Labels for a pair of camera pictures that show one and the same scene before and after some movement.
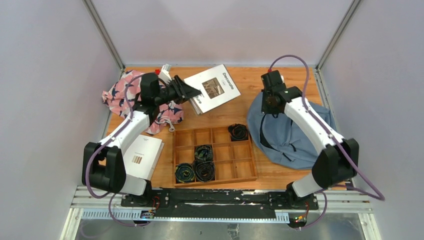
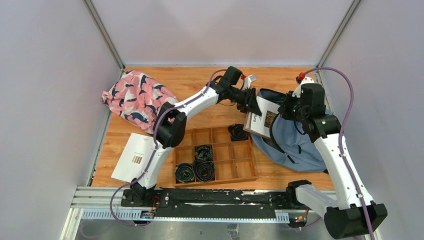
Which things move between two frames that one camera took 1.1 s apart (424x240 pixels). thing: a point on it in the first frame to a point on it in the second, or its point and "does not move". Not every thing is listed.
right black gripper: (265, 109) to (284, 108)
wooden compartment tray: (234, 161) does not move
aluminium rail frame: (354, 201) does not move
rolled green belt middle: (204, 152) does not move
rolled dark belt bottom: (204, 170) does not move
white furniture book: (217, 87) to (261, 125)
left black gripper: (178, 91) to (248, 99)
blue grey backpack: (278, 138) does not move
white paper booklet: (141, 158) does not move
